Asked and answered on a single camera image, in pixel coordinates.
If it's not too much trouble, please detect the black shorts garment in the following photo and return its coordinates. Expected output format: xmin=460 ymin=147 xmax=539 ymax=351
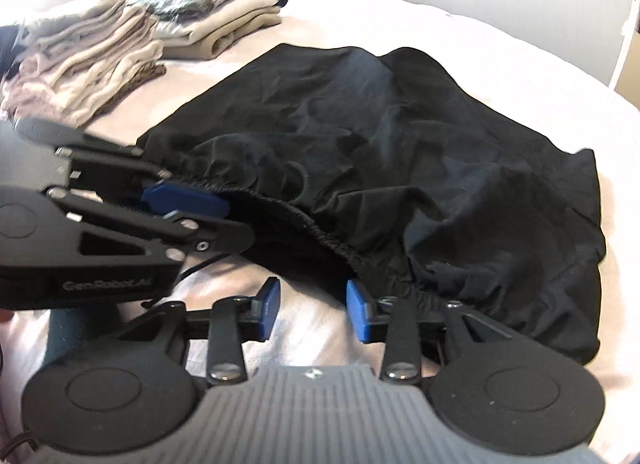
xmin=138 ymin=44 xmax=605 ymax=363

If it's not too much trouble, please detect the beige folded clothes stack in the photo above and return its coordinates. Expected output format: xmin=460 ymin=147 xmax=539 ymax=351
xmin=1 ymin=0 xmax=163 ymax=128

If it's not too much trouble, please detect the olive patterned garment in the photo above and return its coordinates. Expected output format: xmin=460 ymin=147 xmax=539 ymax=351
xmin=130 ymin=62 xmax=167 ymax=90

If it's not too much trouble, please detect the tan folded garment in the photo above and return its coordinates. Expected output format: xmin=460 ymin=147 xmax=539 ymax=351
xmin=163 ymin=12 xmax=282 ymax=60

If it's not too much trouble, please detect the cream folded garment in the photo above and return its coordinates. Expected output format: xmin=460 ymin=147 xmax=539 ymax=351
xmin=154 ymin=0 xmax=279 ymax=46

